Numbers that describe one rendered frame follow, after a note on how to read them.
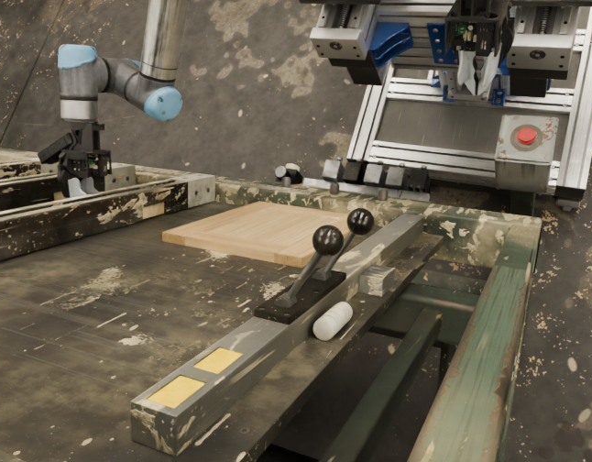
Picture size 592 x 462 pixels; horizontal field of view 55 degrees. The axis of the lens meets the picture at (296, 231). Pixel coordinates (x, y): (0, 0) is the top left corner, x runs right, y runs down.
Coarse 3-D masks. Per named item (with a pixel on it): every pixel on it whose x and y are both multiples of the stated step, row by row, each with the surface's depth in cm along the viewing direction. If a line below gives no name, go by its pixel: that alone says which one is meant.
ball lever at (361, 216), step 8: (360, 208) 77; (352, 216) 76; (360, 216) 76; (368, 216) 76; (352, 224) 76; (360, 224) 76; (368, 224) 76; (352, 232) 77; (360, 232) 76; (368, 232) 77; (344, 240) 79; (344, 248) 79; (336, 256) 80; (328, 264) 81; (320, 272) 81; (328, 272) 81
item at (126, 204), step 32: (96, 192) 122; (128, 192) 124; (160, 192) 133; (192, 192) 145; (0, 224) 95; (32, 224) 101; (64, 224) 108; (96, 224) 116; (128, 224) 124; (0, 256) 96
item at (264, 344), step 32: (416, 224) 124; (352, 256) 97; (384, 256) 103; (352, 288) 88; (256, 320) 68; (256, 352) 60; (288, 352) 68; (160, 384) 53; (224, 384) 54; (160, 416) 48; (192, 416) 50; (160, 448) 49
